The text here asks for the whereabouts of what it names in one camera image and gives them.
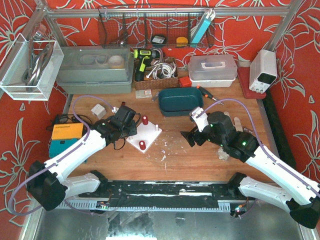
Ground red large spring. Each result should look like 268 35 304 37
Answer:
139 140 147 151

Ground white timer switch box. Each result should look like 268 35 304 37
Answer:
217 147 230 161

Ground dark green plastic tray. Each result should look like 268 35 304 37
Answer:
158 87 204 117

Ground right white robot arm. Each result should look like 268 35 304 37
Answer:
181 107 320 229

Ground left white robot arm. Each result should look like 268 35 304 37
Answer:
26 105 138 211

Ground white work glove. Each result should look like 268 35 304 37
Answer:
223 111 243 132

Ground small metal hardware pieces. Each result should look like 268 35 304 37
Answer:
243 127 253 134

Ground small white cube block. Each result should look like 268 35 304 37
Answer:
91 104 107 120

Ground small clear parts box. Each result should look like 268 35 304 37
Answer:
135 89 152 99

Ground small orange red box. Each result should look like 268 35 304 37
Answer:
178 76 192 88

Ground woven brown basket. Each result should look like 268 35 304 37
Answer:
132 69 180 90

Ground white clear lidded case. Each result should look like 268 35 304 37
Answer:
188 54 238 88

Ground orange teal device box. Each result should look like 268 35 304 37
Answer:
49 123 87 159

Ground red flat case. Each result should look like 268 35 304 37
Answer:
237 66 267 100

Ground grey plastic storage box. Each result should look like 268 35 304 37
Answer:
56 46 134 95

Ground white power supply unit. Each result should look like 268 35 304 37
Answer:
249 49 277 94

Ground black round tape measure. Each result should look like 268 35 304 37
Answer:
150 34 167 48

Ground yellow tape measure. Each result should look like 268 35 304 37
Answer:
176 36 189 48

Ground clear acrylic side bin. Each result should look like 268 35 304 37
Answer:
0 34 64 101

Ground blue white book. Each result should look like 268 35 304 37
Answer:
190 8 216 48

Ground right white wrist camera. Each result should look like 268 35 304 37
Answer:
189 106 209 132

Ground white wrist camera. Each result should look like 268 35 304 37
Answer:
112 107 119 113
189 106 209 132

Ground white peg base plate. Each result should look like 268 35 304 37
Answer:
126 121 162 154

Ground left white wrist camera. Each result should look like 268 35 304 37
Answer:
112 107 119 113

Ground metal angle bracket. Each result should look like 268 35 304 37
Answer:
151 92 159 102

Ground orange handled soldering iron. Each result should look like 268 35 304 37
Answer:
196 85 218 102

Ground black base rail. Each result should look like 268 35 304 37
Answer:
79 179 251 208

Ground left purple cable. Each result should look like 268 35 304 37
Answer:
7 94 116 216

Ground purple cable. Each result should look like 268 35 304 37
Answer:
197 98 320 198
7 94 116 216

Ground white coiled cable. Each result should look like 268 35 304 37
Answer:
154 62 177 79

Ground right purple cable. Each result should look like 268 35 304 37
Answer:
197 98 320 198

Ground green black cordless drill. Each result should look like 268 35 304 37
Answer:
133 48 160 82

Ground black cable duct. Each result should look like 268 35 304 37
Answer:
262 90 297 169

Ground black wire hanging basket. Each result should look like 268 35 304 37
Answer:
97 5 216 50

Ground grey cables in bin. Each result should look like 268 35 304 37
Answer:
21 37 55 92

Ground aluminium frame top bar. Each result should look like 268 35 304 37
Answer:
47 6 289 19

